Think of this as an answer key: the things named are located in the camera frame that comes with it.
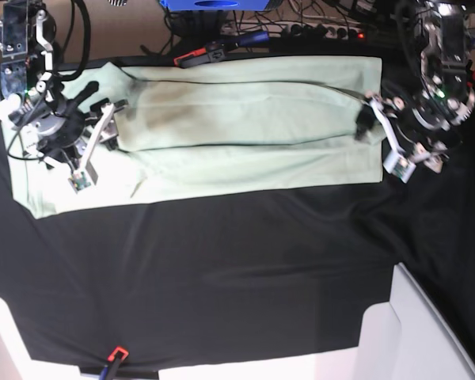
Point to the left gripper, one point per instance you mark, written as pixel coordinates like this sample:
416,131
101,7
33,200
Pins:
419,130

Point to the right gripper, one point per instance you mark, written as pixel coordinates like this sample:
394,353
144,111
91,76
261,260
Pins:
51,128

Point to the light green T-shirt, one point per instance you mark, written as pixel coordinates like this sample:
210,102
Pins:
223,128

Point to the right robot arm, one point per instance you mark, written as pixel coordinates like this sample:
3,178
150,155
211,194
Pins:
29,51

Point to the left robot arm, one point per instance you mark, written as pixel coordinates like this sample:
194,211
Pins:
436,43

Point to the red black right clamp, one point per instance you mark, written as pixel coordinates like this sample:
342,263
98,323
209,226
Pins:
470,79

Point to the red black clamp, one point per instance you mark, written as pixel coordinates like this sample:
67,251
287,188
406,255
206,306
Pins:
216,51
470,79

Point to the white power strip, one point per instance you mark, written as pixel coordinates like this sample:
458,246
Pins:
332,31

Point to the red blue bottom clamp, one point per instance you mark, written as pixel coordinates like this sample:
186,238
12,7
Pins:
116,367

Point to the blue box at top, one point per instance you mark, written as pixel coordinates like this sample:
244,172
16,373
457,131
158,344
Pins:
225,5

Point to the black table cloth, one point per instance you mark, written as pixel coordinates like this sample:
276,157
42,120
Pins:
236,277

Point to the white right table frame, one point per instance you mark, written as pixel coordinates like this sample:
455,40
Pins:
408,338

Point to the white table frame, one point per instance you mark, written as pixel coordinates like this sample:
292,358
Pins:
408,338
15,361

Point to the white left table frame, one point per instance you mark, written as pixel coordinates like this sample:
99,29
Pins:
15,361

